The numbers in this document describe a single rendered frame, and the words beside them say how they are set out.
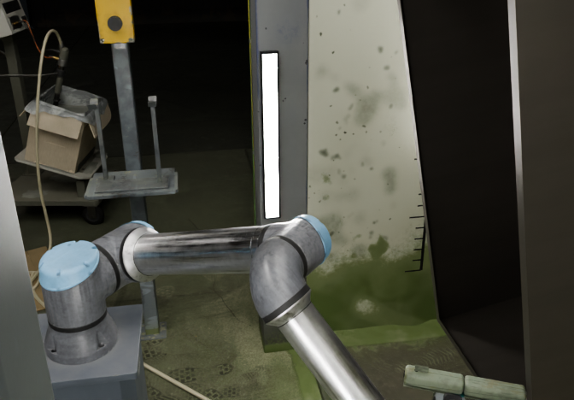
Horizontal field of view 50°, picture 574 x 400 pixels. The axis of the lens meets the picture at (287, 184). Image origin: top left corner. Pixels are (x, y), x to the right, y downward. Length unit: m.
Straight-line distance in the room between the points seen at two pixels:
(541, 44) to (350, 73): 1.15
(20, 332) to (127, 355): 1.51
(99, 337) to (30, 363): 1.50
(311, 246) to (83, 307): 0.64
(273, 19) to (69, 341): 1.18
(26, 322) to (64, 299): 1.42
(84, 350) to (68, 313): 0.11
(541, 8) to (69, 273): 1.18
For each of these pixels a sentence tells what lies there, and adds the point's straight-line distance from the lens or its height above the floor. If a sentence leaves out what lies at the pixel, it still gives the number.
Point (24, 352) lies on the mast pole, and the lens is 0.22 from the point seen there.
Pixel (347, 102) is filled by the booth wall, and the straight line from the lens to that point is 2.24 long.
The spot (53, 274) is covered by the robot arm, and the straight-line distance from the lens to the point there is 1.62.
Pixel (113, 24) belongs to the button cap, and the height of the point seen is 1.36.
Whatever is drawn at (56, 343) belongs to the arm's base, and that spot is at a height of 0.69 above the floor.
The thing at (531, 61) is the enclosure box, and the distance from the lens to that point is 1.16.
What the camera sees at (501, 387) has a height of 0.58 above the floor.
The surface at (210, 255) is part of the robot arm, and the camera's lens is 1.47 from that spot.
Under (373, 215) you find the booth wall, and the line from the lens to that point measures 2.44.
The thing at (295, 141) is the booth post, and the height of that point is 0.94.
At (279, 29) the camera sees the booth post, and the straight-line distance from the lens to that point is 2.13.
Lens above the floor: 1.70
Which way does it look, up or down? 24 degrees down
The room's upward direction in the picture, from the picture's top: straight up
